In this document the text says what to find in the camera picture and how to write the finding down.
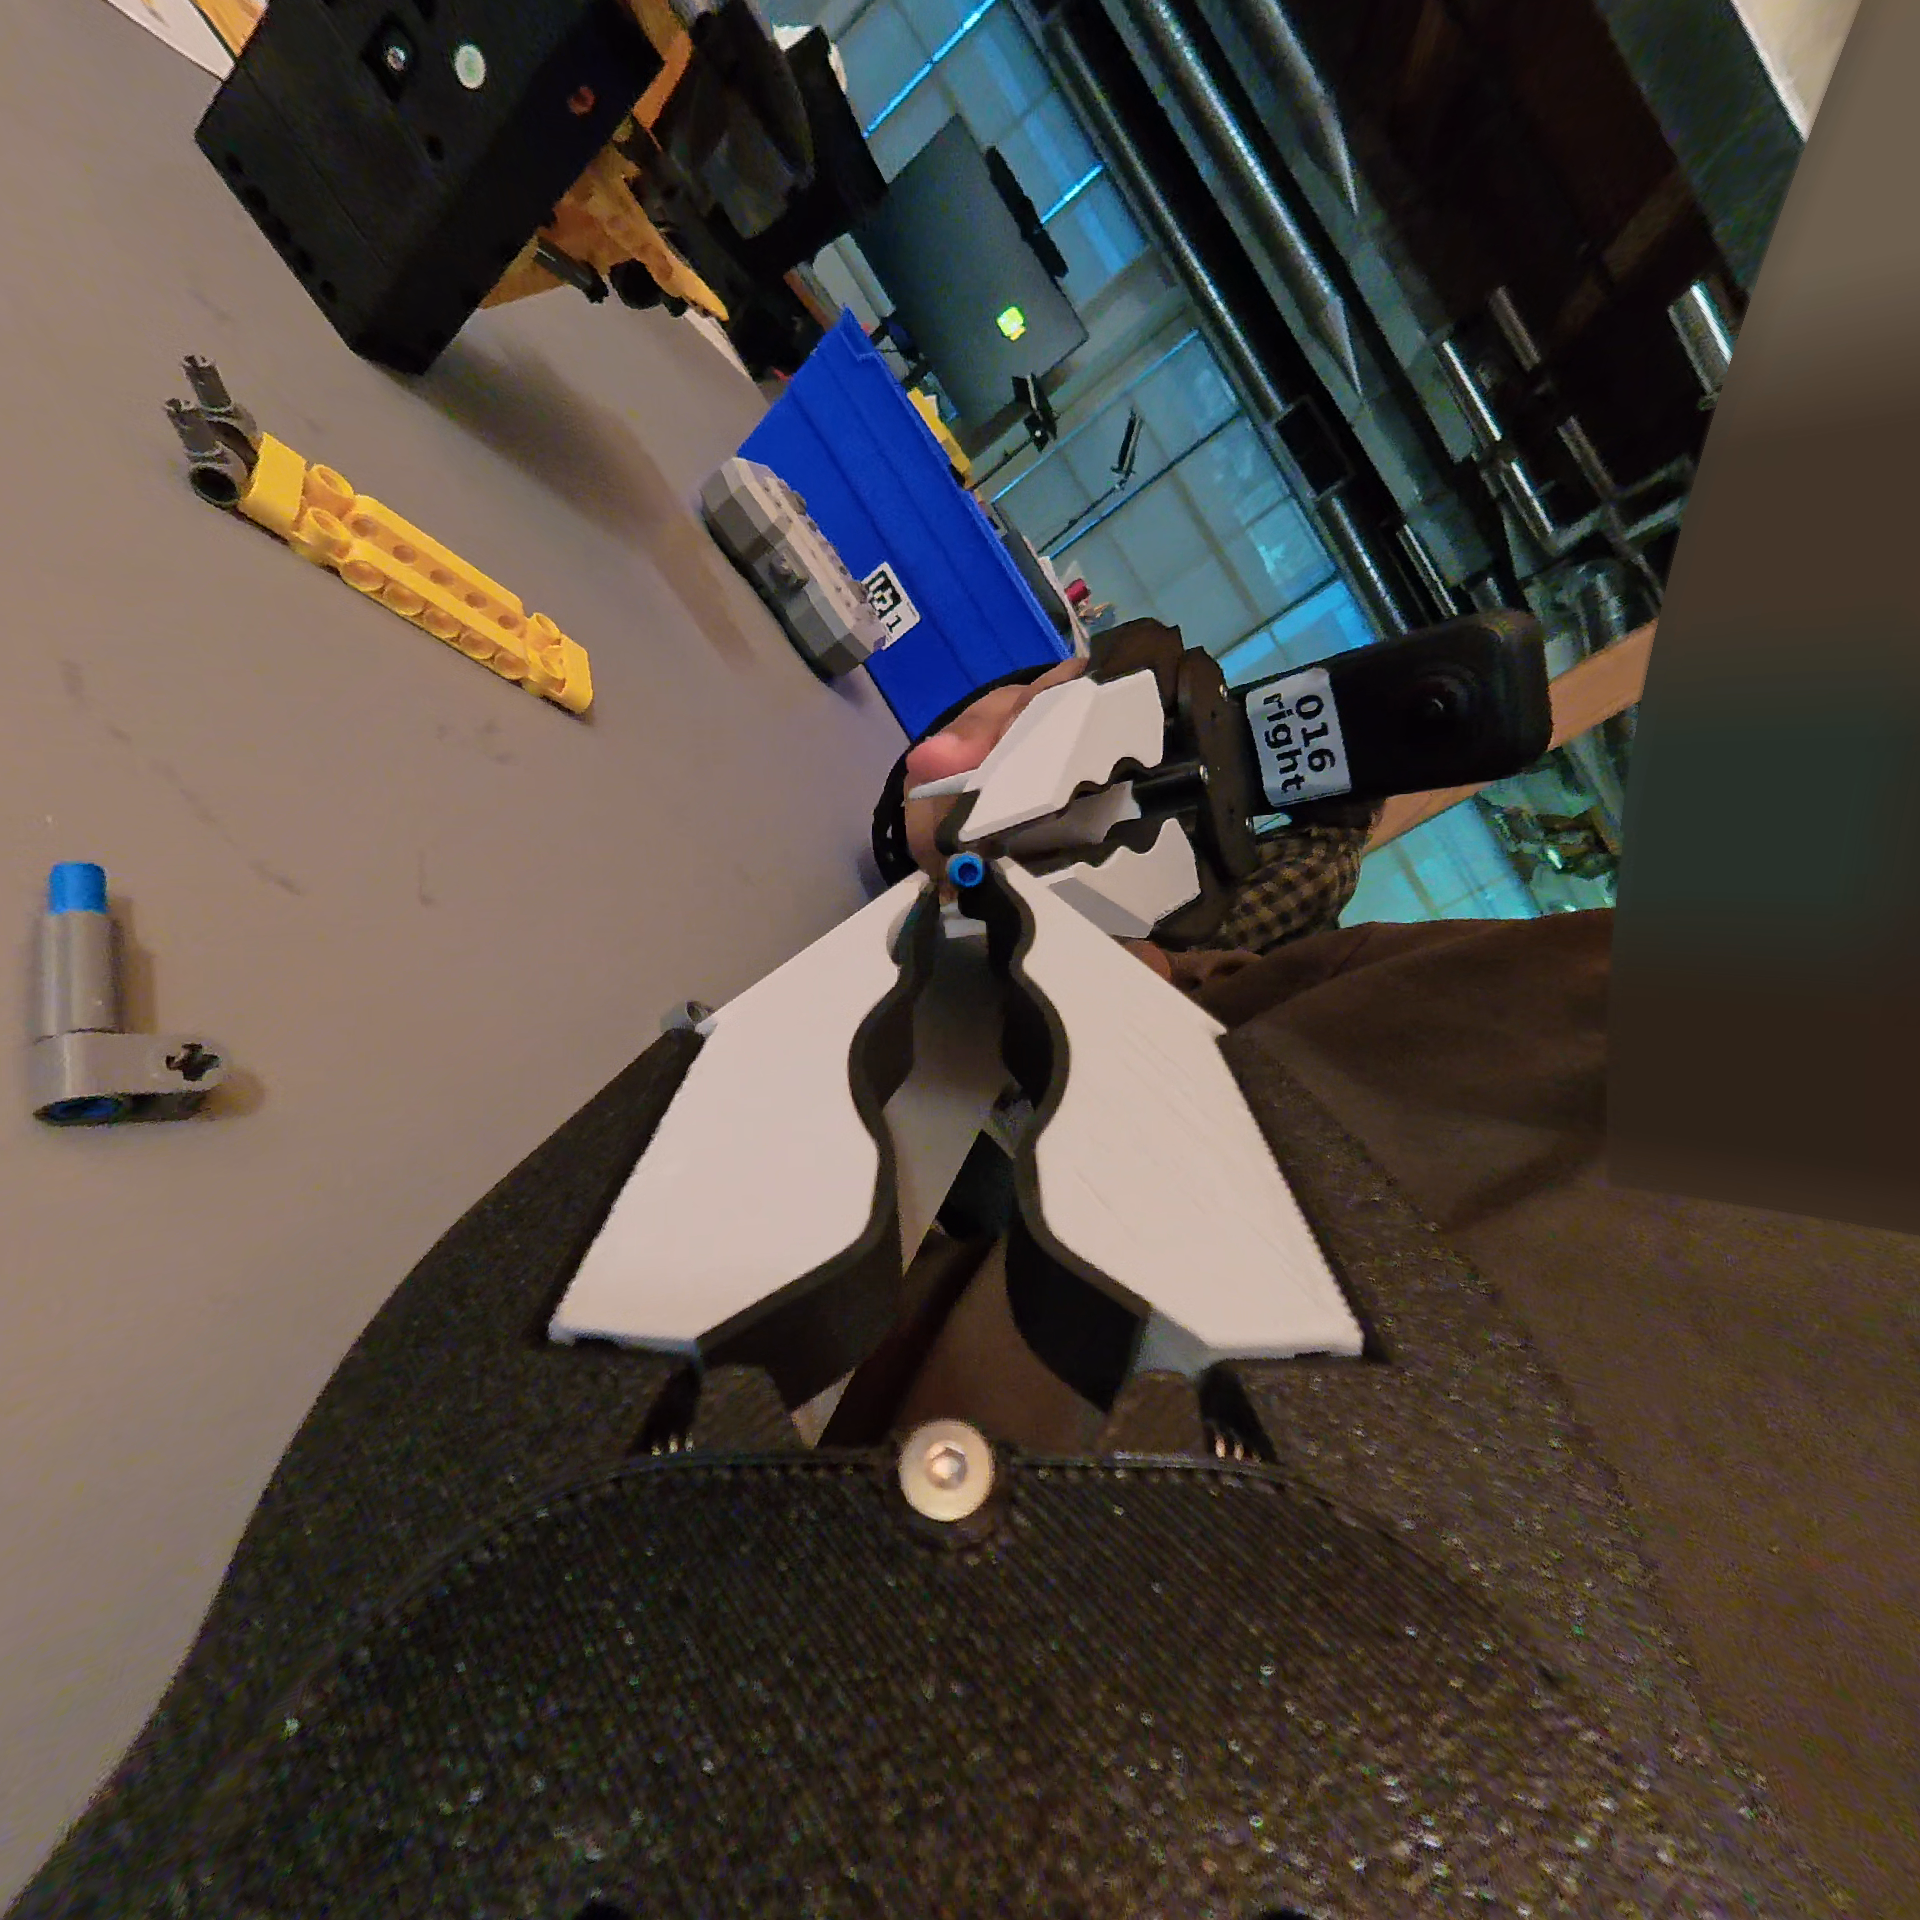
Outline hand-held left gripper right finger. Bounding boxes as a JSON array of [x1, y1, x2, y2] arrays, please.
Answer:
[[979, 864, 1367, 1411]]

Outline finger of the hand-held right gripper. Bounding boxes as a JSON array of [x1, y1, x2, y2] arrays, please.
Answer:
[[952, 670, 1171, 845], [1034, 820, 1202, 935]]

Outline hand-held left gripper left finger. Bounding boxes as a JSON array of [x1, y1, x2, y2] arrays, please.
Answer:
[[547, 875, 935, 1403]]

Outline person's right forearm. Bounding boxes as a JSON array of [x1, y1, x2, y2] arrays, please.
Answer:
[[1168, 907, 1617, 1234]]

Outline person's right hand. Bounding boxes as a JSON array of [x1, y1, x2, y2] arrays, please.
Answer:
[[914, 680, 1077, 793]]

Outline blue plastic bin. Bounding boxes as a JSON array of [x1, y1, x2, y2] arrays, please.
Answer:
[[735, 307, 1077, 747]]

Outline grey toy control hub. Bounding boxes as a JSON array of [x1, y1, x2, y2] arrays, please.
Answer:
[[699, 458, 889, 678]]

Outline silver ventilation ducts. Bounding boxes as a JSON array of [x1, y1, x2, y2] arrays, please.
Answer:
[[1108, 0, 1744, 635]]

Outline black monitor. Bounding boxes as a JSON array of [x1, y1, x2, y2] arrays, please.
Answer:
[[861, 118, 1092, 438]]

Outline yellow panel with grey pins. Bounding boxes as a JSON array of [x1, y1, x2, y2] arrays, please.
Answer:
[[164, 354, 597, 721]]

